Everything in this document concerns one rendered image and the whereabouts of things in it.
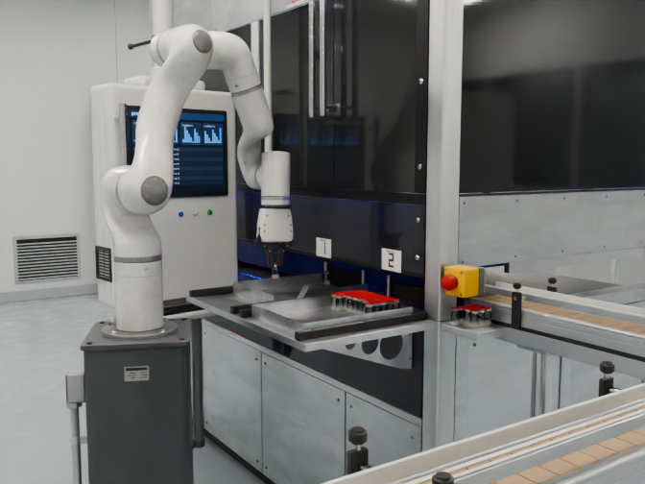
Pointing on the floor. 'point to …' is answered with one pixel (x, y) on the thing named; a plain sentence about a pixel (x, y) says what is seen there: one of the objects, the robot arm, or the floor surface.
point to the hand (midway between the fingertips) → (274, 259)
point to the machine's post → (441, 216)
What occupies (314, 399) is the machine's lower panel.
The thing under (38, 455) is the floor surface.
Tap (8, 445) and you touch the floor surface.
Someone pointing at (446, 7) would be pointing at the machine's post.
